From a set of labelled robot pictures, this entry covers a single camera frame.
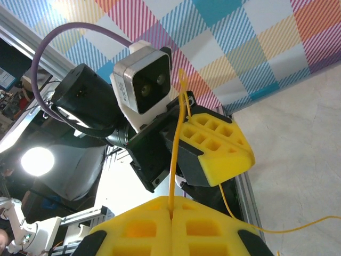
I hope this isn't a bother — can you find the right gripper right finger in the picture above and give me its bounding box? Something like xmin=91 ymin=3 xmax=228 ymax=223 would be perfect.
xmin=170 ymin=196 xmax=275 ymax=256

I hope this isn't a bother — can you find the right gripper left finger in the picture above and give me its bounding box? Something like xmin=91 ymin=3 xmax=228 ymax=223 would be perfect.
xmin=71 ymin=196 xmax=173 ymax=256

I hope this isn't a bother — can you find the thin yellow cable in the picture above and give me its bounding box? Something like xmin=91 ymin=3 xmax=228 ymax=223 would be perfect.
xmin=167 ymin=68 xmax=341 ymax=234

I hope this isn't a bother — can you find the round bright lamp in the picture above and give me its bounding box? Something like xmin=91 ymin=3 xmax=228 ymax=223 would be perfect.
xmin=20 ymin=146 xmax=56 ymax=177

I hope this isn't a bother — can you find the aluminium table side rail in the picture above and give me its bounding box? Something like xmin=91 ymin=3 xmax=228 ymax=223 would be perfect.
xmin=217 ymin=105 xmax=266 ymax=241

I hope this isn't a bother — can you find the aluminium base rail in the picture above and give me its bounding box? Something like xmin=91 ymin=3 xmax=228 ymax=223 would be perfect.
xmin=54 ymin=205 xmax=116 ymax=256

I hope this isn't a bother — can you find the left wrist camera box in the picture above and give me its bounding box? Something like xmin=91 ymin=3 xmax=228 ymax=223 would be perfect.
xmin=109 ymin=41 xmax=173 ymax=134

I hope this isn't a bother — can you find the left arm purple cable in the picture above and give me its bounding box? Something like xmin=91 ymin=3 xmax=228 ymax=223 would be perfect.
xmin=31 ymin=22 xmax=133 ymax=122

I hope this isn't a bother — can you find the aluminium frame bar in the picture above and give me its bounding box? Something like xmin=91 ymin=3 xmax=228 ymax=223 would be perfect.
xmin=0 ymin=5 xmax=83 ymax=74

